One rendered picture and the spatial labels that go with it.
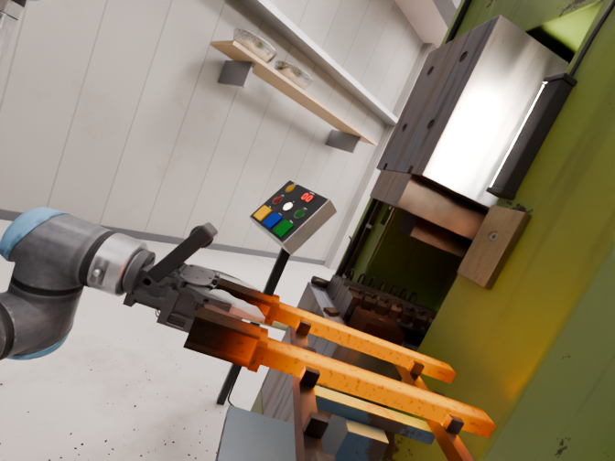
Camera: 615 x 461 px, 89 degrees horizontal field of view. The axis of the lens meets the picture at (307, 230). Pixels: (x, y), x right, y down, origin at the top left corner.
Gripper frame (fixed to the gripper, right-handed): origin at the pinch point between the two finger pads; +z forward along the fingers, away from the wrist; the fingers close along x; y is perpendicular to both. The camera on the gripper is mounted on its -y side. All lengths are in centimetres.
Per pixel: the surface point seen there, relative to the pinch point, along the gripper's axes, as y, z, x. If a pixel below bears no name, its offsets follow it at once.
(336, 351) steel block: 13.6, 23.1, -18.9
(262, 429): 26.6, 10.4, -4.4
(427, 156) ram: -38, 27, -30
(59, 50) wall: -34, -187, -215
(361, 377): -0.6, 14.9, 12.5
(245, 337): -0.8, -1.4, 12.9
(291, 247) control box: 8, 10, -78
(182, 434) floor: 103, -2, -73
